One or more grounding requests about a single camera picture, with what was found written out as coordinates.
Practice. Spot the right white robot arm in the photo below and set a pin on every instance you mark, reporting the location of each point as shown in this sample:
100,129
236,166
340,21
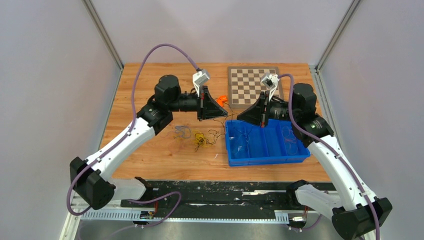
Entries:
356,211

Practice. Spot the wooden chessboard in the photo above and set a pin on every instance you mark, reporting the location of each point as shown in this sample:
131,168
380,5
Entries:
244,84

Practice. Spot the blue plastic divided bin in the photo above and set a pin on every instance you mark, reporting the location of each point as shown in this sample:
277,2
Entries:
251,145

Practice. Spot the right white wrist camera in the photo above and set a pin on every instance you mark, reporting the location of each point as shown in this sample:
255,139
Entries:
270,81

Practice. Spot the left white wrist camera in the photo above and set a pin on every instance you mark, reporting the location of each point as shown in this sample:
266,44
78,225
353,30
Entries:
199,79

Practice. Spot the orange curved plastic piece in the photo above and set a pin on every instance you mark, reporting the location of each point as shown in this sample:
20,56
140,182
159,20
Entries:
222,100

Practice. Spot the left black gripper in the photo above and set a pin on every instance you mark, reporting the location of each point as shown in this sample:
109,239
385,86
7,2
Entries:
210,104

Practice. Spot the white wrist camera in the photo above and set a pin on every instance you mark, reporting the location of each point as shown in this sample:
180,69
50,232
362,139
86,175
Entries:
199,79
270,81

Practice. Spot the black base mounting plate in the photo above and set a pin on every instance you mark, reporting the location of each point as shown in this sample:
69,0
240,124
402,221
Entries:
219,199

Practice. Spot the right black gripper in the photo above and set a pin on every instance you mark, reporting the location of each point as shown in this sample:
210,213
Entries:
254,114

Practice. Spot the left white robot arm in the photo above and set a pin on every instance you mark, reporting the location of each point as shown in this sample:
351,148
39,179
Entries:
91,177

